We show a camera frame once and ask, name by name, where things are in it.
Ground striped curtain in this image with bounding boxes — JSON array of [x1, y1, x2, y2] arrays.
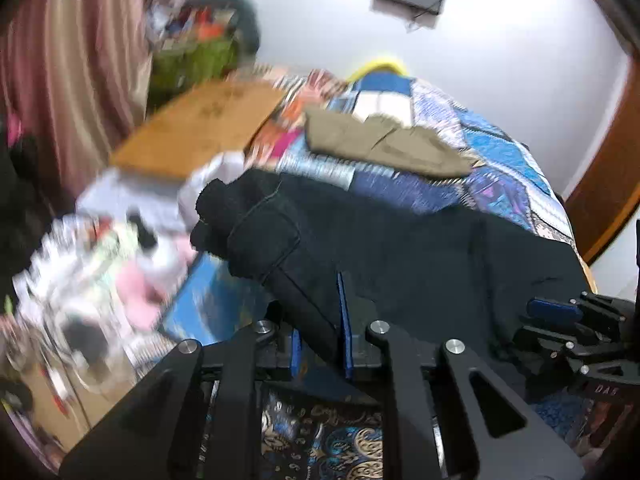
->
[[0, 0, 166, 201]]

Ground green storage box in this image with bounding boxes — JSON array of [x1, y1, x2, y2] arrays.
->
[[150, 35, 240, 106]]

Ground patchwork quilt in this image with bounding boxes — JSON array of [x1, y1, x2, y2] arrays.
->
[[160, 62, 598, 480]]

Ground yellow foam tube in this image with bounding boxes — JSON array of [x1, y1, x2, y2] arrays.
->
[[347, 55, 408, 81]]

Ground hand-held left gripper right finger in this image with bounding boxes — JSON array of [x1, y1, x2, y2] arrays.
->
[[336, 271, 586, 480]]

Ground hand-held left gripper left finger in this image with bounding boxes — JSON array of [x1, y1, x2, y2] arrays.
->
[[60, 302, 306, 480]]

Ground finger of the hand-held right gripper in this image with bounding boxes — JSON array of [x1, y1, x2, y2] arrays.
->
[[512, 325, 601, 366], [527, 292, 638, 346]]

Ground pile of white clothes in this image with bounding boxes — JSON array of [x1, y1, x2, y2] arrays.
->
[[12, 152, 248, 401]]

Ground black pants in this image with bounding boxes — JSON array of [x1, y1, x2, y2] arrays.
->
[[191, 167, 598, 401]]

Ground pink cloth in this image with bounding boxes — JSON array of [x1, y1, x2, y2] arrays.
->
[[5, 112, 26, 143]]

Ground grey neck pillow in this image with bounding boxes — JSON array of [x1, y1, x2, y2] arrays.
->
[[200, 0, 262, 68]]

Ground khaki pants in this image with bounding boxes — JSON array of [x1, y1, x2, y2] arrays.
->
[[305, 109, 483, 178]]

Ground pile of clutter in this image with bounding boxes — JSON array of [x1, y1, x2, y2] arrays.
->
[[147, 0, 238, 48]]

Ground wooden lap desk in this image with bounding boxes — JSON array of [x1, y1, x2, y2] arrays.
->
[[109, 80, 287, 183]]

